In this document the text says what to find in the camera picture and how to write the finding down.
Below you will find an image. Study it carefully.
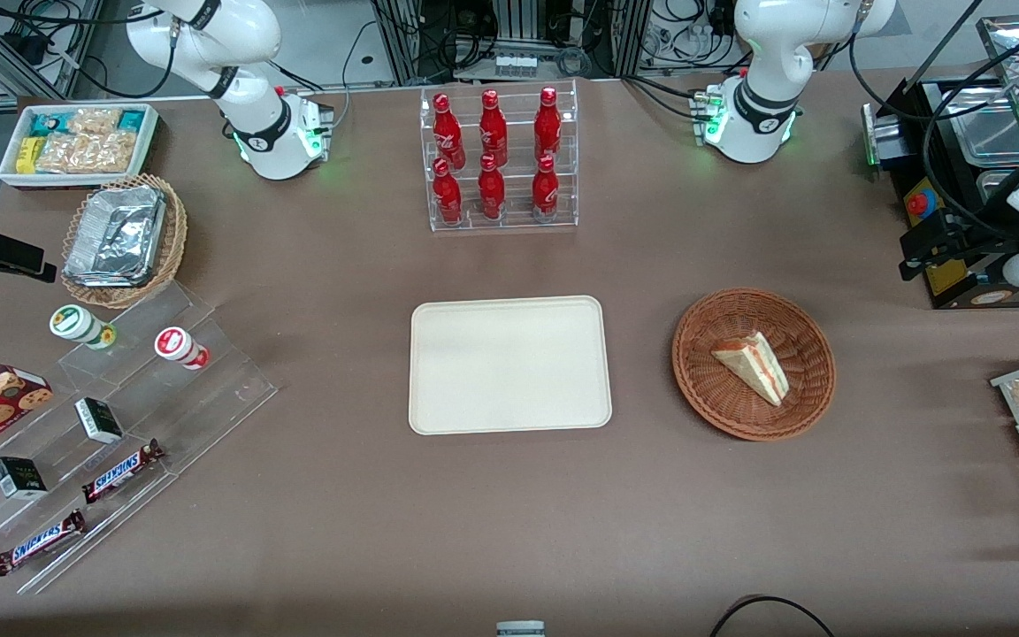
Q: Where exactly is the black food warmer machine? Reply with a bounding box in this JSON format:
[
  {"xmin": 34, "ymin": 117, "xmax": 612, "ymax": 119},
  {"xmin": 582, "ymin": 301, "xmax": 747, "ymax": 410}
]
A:
[{"xmin": 862, "ymin": 74, "xmax": 1019, "ymax": 311}]

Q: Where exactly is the aluminium foil container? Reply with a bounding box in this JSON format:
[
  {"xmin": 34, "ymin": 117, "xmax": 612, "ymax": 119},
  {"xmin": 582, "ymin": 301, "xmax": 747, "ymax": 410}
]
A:
[{"xmin": 64, "ymin": 185, "xmax": 168, "ymax": 289}]

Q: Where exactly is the green-capped white drink bottle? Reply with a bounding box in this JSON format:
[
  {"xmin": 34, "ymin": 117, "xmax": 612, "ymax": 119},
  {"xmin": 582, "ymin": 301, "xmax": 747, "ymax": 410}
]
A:
[{"xmin": 49, "ymin": 303, "xmax": 119, "ymax": 350}]

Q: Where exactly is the cream rectangular tray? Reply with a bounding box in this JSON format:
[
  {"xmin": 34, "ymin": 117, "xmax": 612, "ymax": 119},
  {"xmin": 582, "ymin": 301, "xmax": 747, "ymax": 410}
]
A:
[{"xmin": 408, "ymin": 295, "xmax": 614, "ymax": 437}]

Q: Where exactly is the aluminium frame rack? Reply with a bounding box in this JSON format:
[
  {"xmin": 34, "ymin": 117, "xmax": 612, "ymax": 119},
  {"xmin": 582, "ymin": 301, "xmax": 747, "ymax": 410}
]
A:
[{"xmin": 372, "ymin": 0, "xmax": 652, "ymax": 86}]

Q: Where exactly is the clear acrylic stepped stand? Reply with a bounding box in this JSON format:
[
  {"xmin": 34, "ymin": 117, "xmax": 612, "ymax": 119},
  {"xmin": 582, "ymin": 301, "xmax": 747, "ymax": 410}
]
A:
[{"xmin": 0, "ymin": 278, "xmax": 280, "ymax": 596}]

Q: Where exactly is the stainless steel pan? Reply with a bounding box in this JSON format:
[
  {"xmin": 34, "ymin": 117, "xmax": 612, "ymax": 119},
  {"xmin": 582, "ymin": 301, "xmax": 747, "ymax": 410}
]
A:
[{"xmin": 950, "ymin": 104, "xmax": 1019, "ymax": 166}]

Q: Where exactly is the red-capped white drink bottle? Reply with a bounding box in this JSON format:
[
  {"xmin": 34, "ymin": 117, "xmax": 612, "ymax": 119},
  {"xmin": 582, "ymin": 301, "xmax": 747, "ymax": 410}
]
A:
[{"xmin": 153, "ymin": 326, "xmax": 211, "ymax": 372}]

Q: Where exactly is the black floor cable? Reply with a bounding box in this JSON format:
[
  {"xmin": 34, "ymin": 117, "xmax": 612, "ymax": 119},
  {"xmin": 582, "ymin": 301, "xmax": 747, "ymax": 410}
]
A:
[{"xmin": 708, "ymin": 595, "xmax": 839, "ymax": 637}]

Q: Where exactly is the clear acrylic bottle rack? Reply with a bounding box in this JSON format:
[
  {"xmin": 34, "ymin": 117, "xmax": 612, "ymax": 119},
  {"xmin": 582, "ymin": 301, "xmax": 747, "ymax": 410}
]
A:
[{"xmin": 420, "ymin": 79, "xmax": 580, "ymax": 234}]

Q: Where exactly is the small black carton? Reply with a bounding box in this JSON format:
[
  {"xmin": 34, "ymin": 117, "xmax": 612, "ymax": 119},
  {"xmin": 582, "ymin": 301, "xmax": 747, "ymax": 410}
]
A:
[
  {"xmin": 73, "ymin": 396, "xmax": 126, "ymax": 445},
  {"xmin": 0, "ymin": 456, "xmax": 49, "ymax": 502}
]

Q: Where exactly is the white rectangular snack bin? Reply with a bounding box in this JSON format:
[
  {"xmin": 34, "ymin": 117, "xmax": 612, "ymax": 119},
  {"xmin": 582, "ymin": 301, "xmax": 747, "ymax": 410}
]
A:
[{"xmin": 0, "ymin": 103, "xmax": 162, "ymax": 190}]

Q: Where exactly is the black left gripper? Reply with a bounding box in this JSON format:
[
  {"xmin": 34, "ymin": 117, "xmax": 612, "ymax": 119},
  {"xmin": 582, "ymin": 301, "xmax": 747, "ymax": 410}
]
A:
[{"xmin": 899, "ymin": 211, "xmax": 1019, "ymax": 284}]

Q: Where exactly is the oval wicker basket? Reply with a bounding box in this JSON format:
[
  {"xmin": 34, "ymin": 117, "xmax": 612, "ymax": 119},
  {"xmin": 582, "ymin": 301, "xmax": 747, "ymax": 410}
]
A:
[{"xmin": 60, "ymin": 173, "xmax": 189, "ymax": 310}]

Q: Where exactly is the triangle sandwich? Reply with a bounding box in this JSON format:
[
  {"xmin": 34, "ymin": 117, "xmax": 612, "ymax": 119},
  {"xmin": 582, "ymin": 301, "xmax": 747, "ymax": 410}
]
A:
[{"xmin": 709, "ymin": 331, "xmax": 792, "ymax": 409}]

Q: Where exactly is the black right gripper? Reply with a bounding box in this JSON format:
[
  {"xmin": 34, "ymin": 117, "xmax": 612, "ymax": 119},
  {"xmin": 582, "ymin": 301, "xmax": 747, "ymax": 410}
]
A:
[{"xmin": 0, "ymin": 225, "xmax": 58, "ymax": 286}]

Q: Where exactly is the round brown wicker basket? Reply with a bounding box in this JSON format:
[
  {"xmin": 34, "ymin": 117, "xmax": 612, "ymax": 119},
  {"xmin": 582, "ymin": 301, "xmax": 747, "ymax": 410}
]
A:
[{"xmin": 670, "ymin": 287, "xmax": 838, "ymax": 442}]

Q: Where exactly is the Snickers chocolate bar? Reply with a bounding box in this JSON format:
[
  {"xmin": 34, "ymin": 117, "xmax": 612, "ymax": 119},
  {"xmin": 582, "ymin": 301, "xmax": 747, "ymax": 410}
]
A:
[
  {"xmin": 0, "ymin": 509, "xmax": 88, "ymax": 578},
  {"xmin": 80, "ymin": 439, "xmax": 166, "ymax": 506}
]

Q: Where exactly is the red cola bottle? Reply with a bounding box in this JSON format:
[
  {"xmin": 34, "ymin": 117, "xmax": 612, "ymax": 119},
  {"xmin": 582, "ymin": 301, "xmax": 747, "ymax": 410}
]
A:
[
  {"xmin": 432, "ymin": 92, "xmax": 467, "ymax": 170},
  {"xmin": 477, "ymin": 152, "xmax": 507, "ymax": 221},
  {"xmin": 531, "ymin": 154, "xmax": 561, "ymax": 220},
  {"xmin": 432, "ymin": 157, "xmax": 464, "ymax": 226},
  {"xmin": 479, "ymin": 88, "xmax": 510, "ymax": 168},
  {"xmin": 533, "ymin": 86, "xmax": 563, "ymax": 161}
]

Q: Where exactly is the large clear cracker packet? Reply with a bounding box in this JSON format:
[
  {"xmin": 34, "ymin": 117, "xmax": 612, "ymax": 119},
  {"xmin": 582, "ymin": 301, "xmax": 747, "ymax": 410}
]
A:
[{"xmin": 35, "ymin": 131, "xmax": 136, "ymax": 175}]

